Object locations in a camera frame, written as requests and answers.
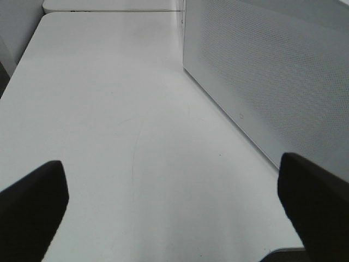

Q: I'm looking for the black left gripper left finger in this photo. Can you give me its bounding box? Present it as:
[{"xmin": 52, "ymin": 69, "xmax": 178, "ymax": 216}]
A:
[{"xmin": 1, "ymin": 160, "xmax": 69, "ymax": 261}]

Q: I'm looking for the white microwave door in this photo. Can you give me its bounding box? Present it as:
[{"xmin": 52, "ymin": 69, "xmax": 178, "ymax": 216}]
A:
[{"xmin": 183, "ymin": 1, "xmax": 348, "ymax": 180}]

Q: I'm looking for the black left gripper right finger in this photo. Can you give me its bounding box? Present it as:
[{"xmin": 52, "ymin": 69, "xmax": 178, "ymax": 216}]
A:
[{"xmin": 277, "ymin": 153, "xmax": 348, "ymax": 261}]

